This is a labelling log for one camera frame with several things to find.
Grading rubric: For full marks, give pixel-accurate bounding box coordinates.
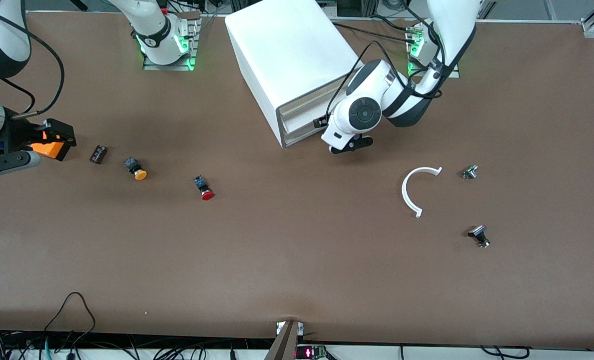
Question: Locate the black flat-head push button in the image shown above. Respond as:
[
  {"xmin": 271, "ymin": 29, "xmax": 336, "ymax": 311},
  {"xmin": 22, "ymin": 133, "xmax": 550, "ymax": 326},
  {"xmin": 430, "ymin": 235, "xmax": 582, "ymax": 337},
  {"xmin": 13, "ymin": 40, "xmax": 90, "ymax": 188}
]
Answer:
[{"xmin": 468, "ymin": 225, "xmax": 491, "ymax": 249}]

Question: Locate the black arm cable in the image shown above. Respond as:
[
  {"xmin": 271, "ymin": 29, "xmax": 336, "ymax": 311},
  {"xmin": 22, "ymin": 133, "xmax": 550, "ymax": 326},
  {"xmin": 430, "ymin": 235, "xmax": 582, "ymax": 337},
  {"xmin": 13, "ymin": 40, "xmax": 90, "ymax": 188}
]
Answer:
[
  {"xmin": 0, "ymin": 7, "xmax": 65, "ymax": 120},
  {"xmin": 326, "ymin": 41, "xmax": 445, "ymax": 118}
]

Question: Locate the thin black looped cable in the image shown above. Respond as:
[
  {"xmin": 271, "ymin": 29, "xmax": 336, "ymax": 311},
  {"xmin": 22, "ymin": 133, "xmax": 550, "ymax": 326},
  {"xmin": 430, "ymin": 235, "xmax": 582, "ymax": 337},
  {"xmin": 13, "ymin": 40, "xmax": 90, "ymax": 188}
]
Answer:
[{"xmin": 43, "ymin": 292, "xmax": 96, "ymax": 348}]

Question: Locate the white plastic drawer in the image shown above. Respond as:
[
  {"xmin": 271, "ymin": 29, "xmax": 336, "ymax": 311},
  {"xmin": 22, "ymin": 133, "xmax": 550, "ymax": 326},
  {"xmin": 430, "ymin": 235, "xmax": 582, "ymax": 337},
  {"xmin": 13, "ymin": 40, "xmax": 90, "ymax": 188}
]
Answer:
[
  {"xmin": 280, "ymin": 82, "xmax": 350, "ymax": 120},
  {"xmin": 282, "ymin": 97, "xmax": 335, "ymax": 136},
  {"xmin": 284, "ymin": 131, "xmax": 327, "ymax": 148},
  {"xmin": 283, "ymin": 122, "xmax": 327, "ymax": 142}
]

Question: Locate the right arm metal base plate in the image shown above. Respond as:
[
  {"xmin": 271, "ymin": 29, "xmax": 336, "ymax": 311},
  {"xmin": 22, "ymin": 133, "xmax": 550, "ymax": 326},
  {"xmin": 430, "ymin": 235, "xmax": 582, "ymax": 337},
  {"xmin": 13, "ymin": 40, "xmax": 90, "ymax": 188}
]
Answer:
[{"xmin": 143, "ymin": 12, "xmax": 201, "ymax": 71}]

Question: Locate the brown wooden brace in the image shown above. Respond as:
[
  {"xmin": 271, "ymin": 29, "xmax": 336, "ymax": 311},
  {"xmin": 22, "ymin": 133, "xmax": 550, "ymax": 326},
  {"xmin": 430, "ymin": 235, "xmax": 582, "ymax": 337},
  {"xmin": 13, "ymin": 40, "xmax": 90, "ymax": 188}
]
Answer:
[{"xmin": 264, "ymin": 320, "xmax": 300, "ymax": 360}]

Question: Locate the long black cable behind cabinet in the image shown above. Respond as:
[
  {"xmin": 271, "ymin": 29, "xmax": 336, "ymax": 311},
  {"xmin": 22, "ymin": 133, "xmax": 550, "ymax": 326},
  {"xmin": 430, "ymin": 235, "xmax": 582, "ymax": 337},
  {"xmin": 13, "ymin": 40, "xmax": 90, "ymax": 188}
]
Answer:
[{"xmin": 334, "ymin": 22, "xmax": 417, "ymax": 44}]

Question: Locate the red push button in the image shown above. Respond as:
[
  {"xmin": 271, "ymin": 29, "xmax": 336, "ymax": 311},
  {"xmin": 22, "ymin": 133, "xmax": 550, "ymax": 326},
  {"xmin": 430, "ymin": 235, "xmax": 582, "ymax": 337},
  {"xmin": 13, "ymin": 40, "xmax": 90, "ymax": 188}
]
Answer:
[{"xmin": 193, "ymin": 175, "xmax": 215, "ymax": 202}]

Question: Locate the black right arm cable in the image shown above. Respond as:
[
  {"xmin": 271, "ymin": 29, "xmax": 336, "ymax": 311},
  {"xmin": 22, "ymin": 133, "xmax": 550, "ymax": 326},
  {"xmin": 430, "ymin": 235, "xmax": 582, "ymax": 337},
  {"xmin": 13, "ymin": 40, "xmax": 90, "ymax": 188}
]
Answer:
[{"xmin": 0, "ymin": 7, "xmax": 65, "ymax": 120}]

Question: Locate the orange box with hole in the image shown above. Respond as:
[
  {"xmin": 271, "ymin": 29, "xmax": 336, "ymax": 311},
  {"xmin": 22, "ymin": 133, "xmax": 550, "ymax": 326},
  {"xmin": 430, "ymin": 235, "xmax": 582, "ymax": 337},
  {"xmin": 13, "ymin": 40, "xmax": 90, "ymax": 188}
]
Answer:
[{"xmin": 29, "ymin": 131, "xmax": 70, "ymax": 162}]

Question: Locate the white drawer cabinet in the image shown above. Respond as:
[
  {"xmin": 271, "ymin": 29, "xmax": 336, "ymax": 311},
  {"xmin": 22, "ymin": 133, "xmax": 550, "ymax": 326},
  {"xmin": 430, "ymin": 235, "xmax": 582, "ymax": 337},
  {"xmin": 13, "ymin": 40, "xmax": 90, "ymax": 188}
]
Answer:
[{"xmin": 225, "ymin": 0, "xmax": 366, "ymax": 149}]

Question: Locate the small white mount bracket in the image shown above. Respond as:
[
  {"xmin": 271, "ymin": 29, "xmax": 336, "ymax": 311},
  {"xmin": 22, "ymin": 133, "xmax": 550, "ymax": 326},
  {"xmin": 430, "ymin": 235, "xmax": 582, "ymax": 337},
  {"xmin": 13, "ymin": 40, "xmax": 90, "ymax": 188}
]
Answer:
[{"xmin": 276, "ymin": 321, "xmax": 305, "ymax": 337}]

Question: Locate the white half-ring bracket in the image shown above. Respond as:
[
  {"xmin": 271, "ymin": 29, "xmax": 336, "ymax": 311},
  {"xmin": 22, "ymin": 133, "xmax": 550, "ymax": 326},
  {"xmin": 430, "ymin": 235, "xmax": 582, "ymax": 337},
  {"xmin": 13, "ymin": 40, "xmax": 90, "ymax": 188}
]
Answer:
[{"xmin": 402, "ymin": 166, "xmax": 443, "ymax": 219}]

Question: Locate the circuit board with red light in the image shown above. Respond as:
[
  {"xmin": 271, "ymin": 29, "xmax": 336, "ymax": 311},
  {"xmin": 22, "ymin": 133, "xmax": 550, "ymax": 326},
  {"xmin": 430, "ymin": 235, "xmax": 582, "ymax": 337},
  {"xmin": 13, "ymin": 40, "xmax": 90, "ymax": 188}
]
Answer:
[{"xmin": 295, "ymin": 344, "xmax": 328, "ymax": 360}]

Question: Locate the short black cable behind cabinet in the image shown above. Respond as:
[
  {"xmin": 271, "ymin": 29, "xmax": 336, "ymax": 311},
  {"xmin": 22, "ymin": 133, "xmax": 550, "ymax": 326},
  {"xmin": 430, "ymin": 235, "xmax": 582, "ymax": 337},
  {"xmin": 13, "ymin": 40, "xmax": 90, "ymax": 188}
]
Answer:
[{"xmin": 369, "ymin": 15, "xmax": 412, "ymax": 32}]

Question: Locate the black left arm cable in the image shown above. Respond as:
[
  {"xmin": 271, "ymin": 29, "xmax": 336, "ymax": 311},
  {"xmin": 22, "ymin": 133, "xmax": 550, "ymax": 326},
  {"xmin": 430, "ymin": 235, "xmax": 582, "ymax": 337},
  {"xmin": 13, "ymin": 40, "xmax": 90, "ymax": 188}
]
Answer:
[{"xmin": 326, "ymin": 41, "xmax": 445, "ymax": 118}]

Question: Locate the orange push button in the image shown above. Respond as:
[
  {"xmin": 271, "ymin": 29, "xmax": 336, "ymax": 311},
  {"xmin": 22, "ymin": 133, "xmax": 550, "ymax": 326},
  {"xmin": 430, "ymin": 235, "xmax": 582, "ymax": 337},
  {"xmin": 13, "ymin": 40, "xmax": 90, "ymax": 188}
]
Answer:
[{"xmin": 123, "ymin": 157, "xmax": 148, "ymax": 181}]

